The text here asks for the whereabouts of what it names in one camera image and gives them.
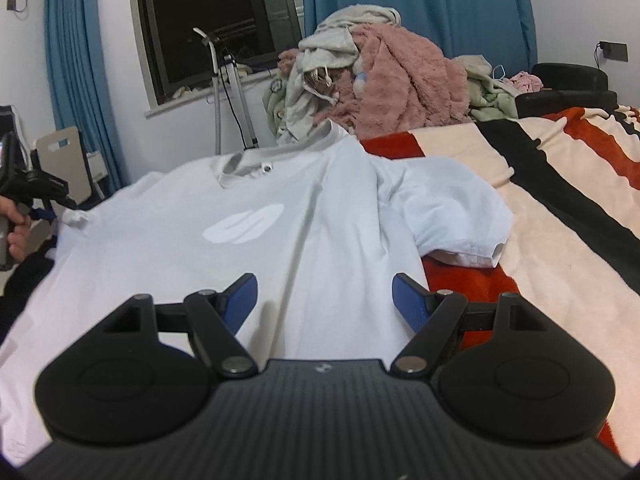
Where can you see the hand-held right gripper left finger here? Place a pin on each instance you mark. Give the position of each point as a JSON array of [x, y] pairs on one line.
[[241, 300]]

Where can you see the grey hoodie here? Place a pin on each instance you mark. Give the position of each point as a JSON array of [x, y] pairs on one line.
[[325, 42]]

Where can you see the dark window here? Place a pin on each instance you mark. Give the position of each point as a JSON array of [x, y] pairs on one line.
[[215, 15]]

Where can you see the white clothes hanger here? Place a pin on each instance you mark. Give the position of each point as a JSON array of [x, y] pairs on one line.
[[497, 74]]

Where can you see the black wall socket with charger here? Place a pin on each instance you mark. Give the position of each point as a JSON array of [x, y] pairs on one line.
[[611, 50]]

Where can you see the small pink garment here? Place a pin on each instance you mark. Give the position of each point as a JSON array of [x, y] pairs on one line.
[[524, 81]]

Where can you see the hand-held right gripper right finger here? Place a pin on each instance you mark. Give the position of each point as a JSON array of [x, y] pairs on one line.
[[410, 302]]

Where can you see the white t-shirt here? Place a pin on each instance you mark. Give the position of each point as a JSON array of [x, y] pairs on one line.
[[250, 220]]

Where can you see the pink fluffy robe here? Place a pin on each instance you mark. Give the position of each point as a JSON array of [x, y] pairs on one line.
[[400, 80]]

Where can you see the black armchair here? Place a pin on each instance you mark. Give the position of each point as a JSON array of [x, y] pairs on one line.
[[570, 85]]

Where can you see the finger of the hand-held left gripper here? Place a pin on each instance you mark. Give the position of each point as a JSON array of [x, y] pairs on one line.
[[47, 181], [59, 201]]

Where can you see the person's left hand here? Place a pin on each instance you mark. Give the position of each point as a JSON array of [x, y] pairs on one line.
[[17, 240]]

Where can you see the beige chair back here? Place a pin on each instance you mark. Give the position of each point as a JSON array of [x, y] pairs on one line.
[[62, 160]]

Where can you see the garment steamer stand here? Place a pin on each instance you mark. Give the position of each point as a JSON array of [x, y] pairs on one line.
[[225, 90]]

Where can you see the red black cream striped blanket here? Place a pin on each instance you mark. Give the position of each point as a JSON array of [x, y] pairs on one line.
[[560, 220]]

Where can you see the blue curtain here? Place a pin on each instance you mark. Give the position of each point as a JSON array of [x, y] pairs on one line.
[[425, 0], [75, 70]]

